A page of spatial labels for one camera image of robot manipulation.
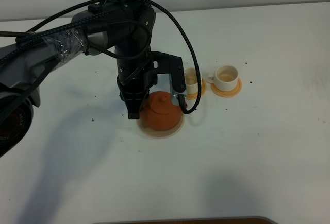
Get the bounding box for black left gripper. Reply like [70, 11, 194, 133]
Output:
[117, 64, 157, 119]

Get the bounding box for right orange wooden coaster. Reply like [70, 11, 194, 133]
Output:
[210, 78, 242, 98]

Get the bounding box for left orange wooden coaster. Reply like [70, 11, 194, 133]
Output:
[186, 79, 207, 100]

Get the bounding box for brown clay teapot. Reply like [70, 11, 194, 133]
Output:
[140, 91, 183, 131]

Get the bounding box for large beige round coaster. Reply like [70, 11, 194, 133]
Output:
[136, 113, 184, 139]

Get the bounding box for black braided camera cable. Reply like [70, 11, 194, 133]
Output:
[0, 0, 202, 115]

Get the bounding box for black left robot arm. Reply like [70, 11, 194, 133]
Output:
[1, 0, 157, 154]

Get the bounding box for white teacup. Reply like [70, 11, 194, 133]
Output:
[206, 65, 239, 92]
[184, 67, 202, 94]

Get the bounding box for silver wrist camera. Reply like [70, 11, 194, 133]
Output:
[169, 74, 187, 106]

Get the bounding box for right white teacup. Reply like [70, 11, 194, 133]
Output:
[206, 65, 239, 92]

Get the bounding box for left white teacup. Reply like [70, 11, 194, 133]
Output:
[184, 67, 202, 94]

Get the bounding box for orange wooden coaster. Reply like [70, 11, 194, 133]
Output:
[186, 79, 207, 100]
[210, 78, 242, 98]

